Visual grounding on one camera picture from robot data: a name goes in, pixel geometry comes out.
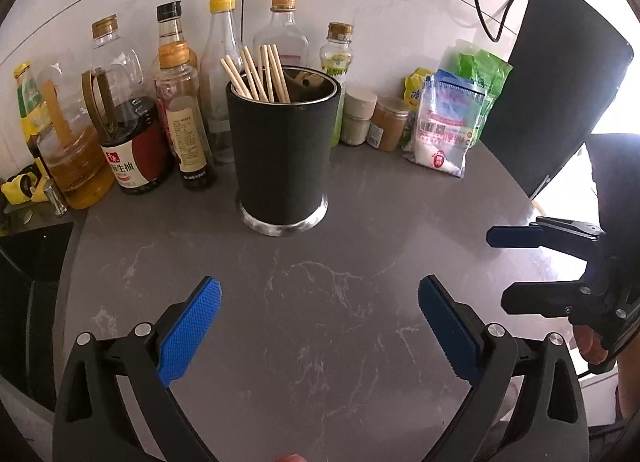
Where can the person's right forearm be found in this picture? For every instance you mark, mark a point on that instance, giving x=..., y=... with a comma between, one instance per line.
x=627, y=392

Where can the bundle of wooden chopsticks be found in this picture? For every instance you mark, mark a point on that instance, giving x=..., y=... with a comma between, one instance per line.
x=267, y=72

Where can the green bag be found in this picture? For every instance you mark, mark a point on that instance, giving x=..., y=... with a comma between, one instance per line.
x=487, y=72

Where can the white cap spice jar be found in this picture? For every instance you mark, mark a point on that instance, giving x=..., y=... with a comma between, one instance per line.
x=357, y=117

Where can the black utensil holder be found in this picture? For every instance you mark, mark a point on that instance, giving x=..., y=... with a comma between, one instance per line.
x=280, y=157

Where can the black flat panel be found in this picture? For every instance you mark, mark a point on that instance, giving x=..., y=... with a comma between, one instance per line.
x=560, y=82

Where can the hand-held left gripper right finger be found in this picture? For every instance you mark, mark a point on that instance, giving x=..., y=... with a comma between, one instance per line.
x=447, y=332

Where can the person's right hand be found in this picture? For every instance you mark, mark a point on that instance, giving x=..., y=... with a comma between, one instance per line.
x=590, y=344

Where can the gold cap clear glass bottle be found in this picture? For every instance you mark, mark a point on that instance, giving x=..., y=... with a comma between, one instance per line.
x=282, y=32

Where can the black sink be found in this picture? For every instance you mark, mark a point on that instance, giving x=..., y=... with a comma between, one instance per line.
x=30, y=292

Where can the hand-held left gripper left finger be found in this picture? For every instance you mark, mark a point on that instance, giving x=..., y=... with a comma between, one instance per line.
x=190, y=332

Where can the brown spice jar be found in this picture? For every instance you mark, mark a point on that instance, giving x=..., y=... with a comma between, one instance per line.
x=387, y=124

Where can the green label yellow cap bottle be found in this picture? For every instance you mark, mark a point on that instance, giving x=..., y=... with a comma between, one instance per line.
x=30, y=102

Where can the large cooking oil jug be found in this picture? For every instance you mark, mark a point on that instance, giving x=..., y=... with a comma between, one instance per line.
x=80, y=172

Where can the orange cap sauce bottle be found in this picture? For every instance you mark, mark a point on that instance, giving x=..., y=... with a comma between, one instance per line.
x=185, y=132

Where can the yellow packet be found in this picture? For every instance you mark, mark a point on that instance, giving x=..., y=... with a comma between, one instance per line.
x=415, y=89

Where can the person's left hand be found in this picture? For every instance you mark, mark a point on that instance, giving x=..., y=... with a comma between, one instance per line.
x=293, y=458

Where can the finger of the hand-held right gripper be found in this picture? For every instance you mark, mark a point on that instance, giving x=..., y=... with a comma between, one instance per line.
x=515, y=236
x=530, y=298

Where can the white granule bag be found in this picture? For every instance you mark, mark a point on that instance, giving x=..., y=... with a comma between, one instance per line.
x=445, y=132

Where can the yellow cap clear bottle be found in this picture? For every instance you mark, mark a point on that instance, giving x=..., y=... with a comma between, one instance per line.
x=220, y=42

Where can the green label slim bottle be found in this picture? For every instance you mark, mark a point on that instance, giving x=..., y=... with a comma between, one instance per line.
x=337, y=62

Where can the yellow plastic object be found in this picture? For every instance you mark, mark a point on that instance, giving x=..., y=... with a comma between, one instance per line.
x=17, y=189

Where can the black cap glass bottle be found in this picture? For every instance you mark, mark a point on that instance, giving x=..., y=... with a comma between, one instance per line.
x=170, y=24

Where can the small metal object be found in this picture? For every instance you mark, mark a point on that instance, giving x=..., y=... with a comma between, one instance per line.
x=56, y=199

